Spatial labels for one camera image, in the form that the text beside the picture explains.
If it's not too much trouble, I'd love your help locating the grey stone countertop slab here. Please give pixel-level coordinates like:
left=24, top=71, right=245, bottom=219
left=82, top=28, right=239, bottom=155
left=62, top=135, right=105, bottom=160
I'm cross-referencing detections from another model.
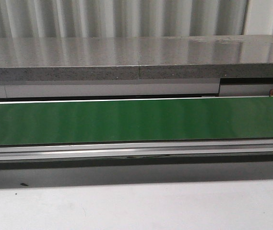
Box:
left=0, top=35, right=273, bottom=82

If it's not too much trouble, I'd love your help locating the white pleated curtain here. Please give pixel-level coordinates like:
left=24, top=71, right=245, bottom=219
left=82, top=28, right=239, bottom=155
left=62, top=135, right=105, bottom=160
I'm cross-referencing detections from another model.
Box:
left=0, top=0, right=273, bottom=37

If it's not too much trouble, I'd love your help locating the aluminium conveyor side rail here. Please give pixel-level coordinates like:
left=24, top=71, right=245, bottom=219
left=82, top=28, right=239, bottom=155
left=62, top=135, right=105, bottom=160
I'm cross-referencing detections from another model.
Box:
left=0, top=139, right=273, bottom=161

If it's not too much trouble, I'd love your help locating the green conveyor belt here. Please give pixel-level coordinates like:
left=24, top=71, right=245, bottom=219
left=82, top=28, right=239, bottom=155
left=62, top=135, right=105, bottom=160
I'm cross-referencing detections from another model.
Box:
left=0, top=97, right=273, bottom=146

